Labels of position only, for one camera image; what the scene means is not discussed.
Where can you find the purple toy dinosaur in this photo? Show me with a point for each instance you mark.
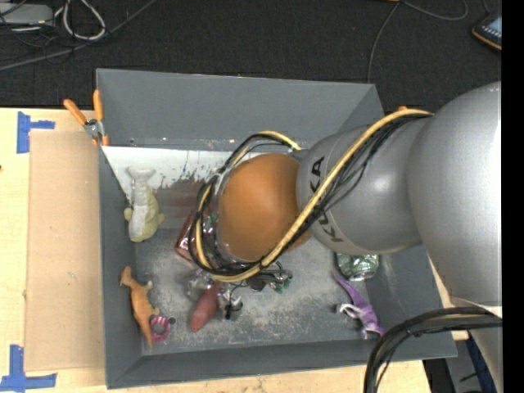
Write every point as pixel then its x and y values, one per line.
pixel 362 308

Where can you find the red-brown toy sweet potato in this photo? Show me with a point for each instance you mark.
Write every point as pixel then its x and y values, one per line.
pixel 204 310

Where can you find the orange toy dinosaur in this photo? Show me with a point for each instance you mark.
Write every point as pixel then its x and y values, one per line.
pixel 140 305

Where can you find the crushed green and white can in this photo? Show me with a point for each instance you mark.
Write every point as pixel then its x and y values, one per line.
pixel 357 266

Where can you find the brown cardboard board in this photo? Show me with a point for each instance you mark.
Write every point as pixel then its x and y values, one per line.
pixel 61 252

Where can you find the pale yellow toy whale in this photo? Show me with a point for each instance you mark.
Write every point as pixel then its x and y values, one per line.
pixel 142 211

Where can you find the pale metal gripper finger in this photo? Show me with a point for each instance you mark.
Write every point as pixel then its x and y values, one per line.
pixel 232 308
pixel 200 281

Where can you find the grey metal bin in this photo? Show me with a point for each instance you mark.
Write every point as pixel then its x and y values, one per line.
pixel 262 113

